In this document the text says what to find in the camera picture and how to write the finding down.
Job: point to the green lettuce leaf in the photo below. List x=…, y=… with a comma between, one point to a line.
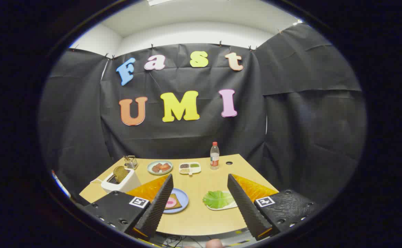
x=218, y=199

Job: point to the black backdrop cloth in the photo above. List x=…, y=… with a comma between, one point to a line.
x=187, y=137

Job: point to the brown bread slice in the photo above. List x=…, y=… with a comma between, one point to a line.
x=121, y=174
x=178, y=204

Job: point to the pink ham slice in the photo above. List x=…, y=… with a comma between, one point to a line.
x=170, y=202

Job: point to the clear plastic water bottle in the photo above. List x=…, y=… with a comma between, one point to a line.
x=214, y=158

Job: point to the white square plate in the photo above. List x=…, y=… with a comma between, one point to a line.
x=230, y=206

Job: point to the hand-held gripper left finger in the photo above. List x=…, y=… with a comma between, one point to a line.
x=157, y=206

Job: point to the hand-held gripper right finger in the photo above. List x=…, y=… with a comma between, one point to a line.
x=247, y=206

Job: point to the pale green round plate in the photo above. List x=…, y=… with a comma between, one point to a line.
x=151, y=169

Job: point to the white divided seasoning dish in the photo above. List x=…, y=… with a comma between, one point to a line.
x=189, y=168

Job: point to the blue round plate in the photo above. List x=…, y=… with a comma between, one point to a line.
x=185, y=199

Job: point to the red tomato slice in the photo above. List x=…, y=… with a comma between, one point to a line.
x=165, y=166

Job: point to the brown wooden sticks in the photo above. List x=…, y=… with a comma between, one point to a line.
x=128, y=158

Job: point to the white toaster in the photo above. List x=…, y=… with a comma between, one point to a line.
x=126, y=186

